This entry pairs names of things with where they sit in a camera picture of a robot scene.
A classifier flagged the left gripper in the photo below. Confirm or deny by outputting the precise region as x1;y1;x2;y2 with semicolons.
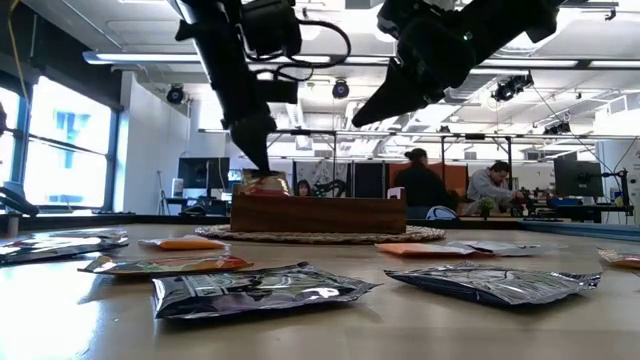
173;18;279;174

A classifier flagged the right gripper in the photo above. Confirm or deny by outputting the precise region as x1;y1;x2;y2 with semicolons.
351;18;482;129

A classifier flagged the yellow fruit tea packet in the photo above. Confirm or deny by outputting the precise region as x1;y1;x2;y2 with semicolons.
238;168;292;197
77;254;255;277
596;247;640;270

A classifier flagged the dark foil tea packet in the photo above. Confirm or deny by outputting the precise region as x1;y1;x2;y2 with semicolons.
383;260;603;308
151;261;382;320
0;234;130;266

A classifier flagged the wooden tea box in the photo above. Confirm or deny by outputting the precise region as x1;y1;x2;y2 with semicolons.
229;183;408;235

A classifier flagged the black computer monitor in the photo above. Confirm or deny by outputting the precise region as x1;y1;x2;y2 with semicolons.
177;156;232;191
553;158;605;199

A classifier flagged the grey patterned partition panel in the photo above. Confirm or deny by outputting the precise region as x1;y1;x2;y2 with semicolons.
293;159;351;197

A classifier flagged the black partition panel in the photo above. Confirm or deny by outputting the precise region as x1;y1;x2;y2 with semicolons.
352;162;386;200

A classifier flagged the orange partition panel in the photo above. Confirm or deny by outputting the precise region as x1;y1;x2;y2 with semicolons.
388;161;469;211

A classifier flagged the white blue helmet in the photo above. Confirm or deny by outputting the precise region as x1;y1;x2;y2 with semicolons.
425;204;459;221

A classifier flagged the round woven placemat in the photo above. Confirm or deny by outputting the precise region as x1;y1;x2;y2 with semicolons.
193;223;448;246

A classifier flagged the large bright window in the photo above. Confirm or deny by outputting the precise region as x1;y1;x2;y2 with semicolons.
0;74;119;214

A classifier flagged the background work desk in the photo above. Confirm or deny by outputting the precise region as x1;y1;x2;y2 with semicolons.
519;202;636;224

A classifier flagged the black angled stand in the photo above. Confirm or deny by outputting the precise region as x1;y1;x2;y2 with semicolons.
0;185;41;238

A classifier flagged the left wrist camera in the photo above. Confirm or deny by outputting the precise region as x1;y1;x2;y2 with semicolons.
257;78;300;106

